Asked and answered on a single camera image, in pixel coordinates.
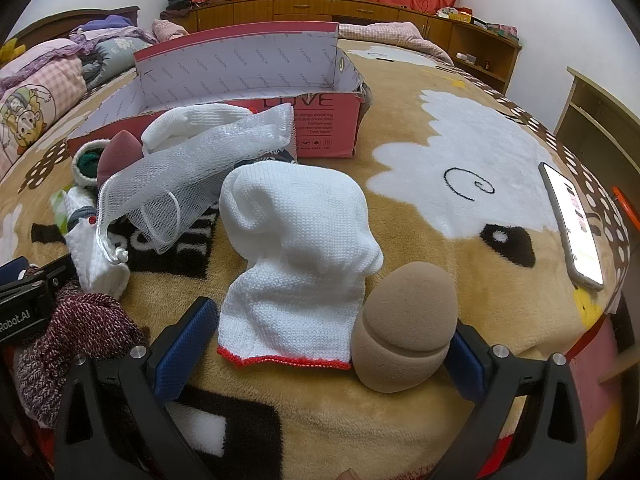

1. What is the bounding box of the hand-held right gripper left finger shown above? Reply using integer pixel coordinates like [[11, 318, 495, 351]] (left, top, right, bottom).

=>
[[55, 296, 221, 480]]

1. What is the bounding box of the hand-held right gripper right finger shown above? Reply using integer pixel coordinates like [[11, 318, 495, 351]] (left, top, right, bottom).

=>
[[435, 322, 588, 480]]

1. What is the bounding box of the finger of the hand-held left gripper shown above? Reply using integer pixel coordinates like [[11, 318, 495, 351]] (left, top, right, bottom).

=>
[[22, 254, 78, 301]]

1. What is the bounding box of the white sock red print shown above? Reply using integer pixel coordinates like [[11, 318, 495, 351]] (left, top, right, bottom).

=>
[[64, 210, 132, 298]]

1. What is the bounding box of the maroon knit cloth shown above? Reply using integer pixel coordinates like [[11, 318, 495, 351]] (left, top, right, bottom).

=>
[[15, 282, 151, 431]]

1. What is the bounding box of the beige makeup sponge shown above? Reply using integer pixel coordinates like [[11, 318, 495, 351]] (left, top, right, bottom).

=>
[[351, 261, 458, 393]]

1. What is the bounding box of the green white sock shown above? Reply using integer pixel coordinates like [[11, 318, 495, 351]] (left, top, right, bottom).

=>
[[71, 139, 108, 188]]

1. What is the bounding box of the white cardboard box red rim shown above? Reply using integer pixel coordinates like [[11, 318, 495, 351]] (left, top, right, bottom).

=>
[[67, 22, 366, 161]]

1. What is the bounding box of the green tissue packet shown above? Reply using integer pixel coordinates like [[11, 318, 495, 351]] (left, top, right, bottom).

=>
[[49, 187, 71, 233]]

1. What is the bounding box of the maroon makeup sponge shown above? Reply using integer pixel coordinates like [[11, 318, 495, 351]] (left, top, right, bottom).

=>
[[96, 130, 145, 188]]

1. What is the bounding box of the smartphone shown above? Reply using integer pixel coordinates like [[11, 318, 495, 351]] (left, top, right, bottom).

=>
[[539, 161, 606, 291]]

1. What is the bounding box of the pink checked cartoon quilt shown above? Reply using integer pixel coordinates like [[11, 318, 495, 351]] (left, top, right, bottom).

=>
[[0, 55, 88, 181]]

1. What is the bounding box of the orange plastic object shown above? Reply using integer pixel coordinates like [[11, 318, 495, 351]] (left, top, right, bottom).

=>
[[612, 186, 632, 231]]

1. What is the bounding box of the grey blue floral quilt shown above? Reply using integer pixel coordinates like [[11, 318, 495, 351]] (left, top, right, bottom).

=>
[[85, 35, 156, 91]]

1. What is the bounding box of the purple clothing pile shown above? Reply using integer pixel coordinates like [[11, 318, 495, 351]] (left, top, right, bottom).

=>
[[75, 14, 151, 46]]

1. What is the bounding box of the dark wooden headboard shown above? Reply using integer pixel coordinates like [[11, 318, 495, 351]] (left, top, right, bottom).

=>
[[10, 6, 141, 46]]

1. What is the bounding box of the light wooden shelf unit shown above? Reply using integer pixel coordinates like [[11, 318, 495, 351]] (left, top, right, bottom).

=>
[[552, 66, 640, 201]]

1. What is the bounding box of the clutter of small boxes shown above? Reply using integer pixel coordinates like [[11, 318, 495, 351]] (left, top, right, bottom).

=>
[[437, 7, 521, 36]]

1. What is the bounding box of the long wooden cabinet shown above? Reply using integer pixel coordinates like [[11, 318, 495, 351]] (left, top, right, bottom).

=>
[[160, 0, 523, 96]]

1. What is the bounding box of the white mesh drawstring bag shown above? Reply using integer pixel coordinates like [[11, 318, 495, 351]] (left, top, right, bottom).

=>
[[96, 107, 296, 266]]

